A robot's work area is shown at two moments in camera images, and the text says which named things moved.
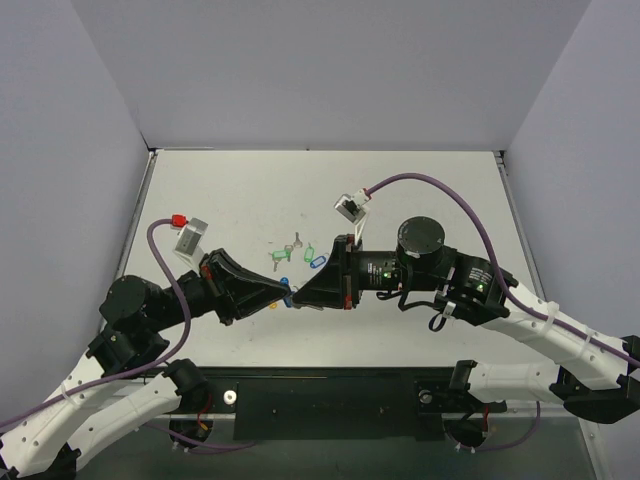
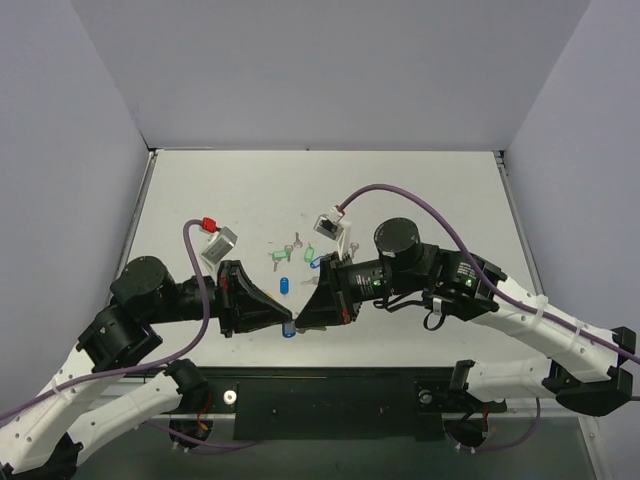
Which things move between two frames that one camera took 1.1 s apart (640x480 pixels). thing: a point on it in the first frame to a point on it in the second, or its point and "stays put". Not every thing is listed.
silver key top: (298, 243) stays put
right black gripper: (347, 273) to (335, 289)
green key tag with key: (281, 254) stays put
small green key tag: (309, 254) stays put
